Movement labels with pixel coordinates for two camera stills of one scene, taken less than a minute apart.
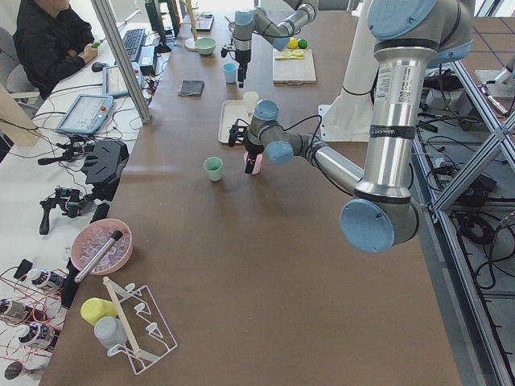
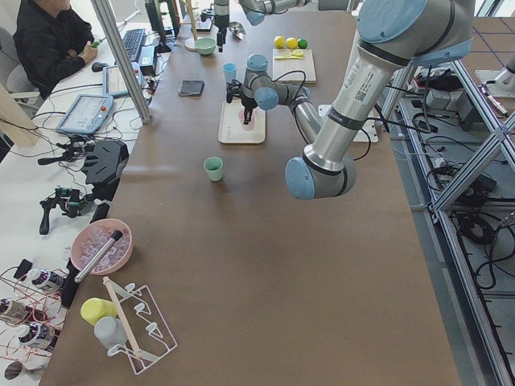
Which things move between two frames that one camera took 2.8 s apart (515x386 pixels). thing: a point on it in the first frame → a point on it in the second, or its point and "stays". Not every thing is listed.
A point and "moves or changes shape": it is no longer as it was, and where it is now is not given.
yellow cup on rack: (92, 309) stays
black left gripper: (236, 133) → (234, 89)
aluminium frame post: (111, 25) stays
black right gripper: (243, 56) → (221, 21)
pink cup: (257, 162) moves or changes shape
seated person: (53, 41) stays
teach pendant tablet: (87, 114) stays
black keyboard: (133, 40) stays
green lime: (302, 43) stays
